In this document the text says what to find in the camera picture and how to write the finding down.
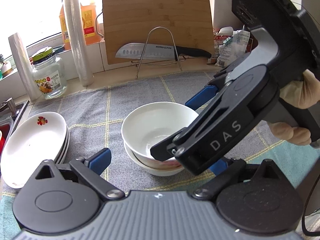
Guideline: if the large white fruit-print plate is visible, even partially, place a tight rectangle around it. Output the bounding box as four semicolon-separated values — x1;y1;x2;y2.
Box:
10;125;69;189

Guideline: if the short plastic wrap roll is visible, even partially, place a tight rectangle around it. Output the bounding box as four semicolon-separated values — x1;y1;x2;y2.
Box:
8;32;42;101

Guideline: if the tall clear plastic roll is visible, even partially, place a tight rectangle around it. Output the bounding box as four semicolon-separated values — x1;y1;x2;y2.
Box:
62;0;95;85

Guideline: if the grey and teal checked towel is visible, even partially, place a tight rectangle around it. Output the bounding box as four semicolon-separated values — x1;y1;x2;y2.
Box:
0;70;320;230

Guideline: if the red and white food package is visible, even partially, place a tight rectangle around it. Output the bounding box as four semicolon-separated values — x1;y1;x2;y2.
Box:
213;26;235;65

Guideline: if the black-handled kitchen knife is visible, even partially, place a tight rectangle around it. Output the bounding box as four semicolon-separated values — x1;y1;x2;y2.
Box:
115;43;212;61

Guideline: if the orange cooking oil bottle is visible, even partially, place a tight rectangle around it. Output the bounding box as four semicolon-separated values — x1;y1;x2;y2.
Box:
59;0;102;51

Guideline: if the steel sink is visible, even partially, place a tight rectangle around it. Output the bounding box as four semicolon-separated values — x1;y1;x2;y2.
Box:
0;99;30;160

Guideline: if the white ceramic bowl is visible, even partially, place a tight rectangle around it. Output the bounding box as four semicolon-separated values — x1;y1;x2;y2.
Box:
124;141;187;177
121;102;199;165

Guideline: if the bamboo cutting board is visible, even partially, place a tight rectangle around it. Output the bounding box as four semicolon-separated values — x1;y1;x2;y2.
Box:
102;0;213;66

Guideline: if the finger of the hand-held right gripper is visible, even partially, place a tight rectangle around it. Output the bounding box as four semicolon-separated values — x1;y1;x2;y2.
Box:
185;55;250;111
150;92;260;176

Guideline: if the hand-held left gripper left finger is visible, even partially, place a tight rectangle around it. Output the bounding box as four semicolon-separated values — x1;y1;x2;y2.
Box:
26;148;125;202

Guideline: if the small potted plant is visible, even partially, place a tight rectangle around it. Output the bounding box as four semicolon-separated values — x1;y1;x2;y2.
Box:
0;54;13;78

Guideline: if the metal wire rack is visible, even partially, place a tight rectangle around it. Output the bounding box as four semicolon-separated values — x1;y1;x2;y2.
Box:
135;27;187;79

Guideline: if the glass jar with green lid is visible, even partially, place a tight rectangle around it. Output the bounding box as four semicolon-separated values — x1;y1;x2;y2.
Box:
31;47;68;99

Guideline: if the person's right hand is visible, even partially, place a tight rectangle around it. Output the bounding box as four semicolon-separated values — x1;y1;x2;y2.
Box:
269;69;320;146

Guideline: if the white bowl pink flower print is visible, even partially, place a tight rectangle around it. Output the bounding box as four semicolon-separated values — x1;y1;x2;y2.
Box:
130;152;184;170

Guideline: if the white printed plastic bag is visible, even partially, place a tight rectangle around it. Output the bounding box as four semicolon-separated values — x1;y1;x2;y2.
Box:
215;29;251;67

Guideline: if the black cable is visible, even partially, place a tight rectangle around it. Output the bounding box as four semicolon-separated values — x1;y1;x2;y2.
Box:
301;180;320;238

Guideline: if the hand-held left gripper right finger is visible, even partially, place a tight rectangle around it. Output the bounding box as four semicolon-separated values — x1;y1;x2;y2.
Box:
194;157;298;202

